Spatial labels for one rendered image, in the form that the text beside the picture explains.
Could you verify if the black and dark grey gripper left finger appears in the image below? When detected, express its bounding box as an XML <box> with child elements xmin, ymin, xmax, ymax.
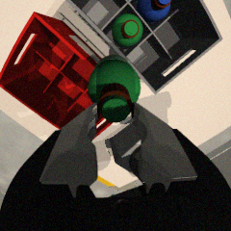
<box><xmin>0</xmin><ymin>102</ymin><xmax>99</xmax><ymax>231</ymax></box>

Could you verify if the blue bottle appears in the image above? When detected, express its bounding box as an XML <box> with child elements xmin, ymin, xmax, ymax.
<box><xmin>134</xmin><ymin>0</ymin><xmax>171</xmax><ymax>25</ymax></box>

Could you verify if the green bottle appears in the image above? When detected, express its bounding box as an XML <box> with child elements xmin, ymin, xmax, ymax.
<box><xmin>112</xmin><ymin>13</ymin><xmax>143</xmax><ymax>47</ymax></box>
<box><xmin>88</xmin><ymin>55</ymin><xmax>141</xmax><ymax>123</ymax></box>

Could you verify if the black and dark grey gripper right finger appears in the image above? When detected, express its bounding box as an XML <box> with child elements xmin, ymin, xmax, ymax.
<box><xmin>131</xmin><ymin>102</ymin><xmax>231</xmax><ymax>227</ymax></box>

